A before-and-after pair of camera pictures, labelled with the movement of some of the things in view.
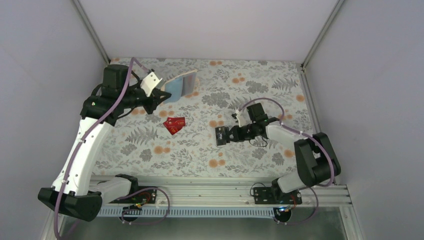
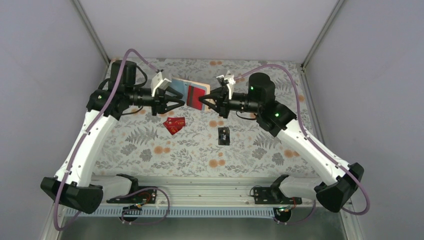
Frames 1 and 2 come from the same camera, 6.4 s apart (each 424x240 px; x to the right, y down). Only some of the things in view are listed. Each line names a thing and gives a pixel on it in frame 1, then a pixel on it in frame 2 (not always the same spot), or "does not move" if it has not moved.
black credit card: x=220 y=135 does not move
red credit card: x=176 y=121 does not move
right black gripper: x=228 y=135 to x=223 y=101
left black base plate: x=148 y=196 does not move
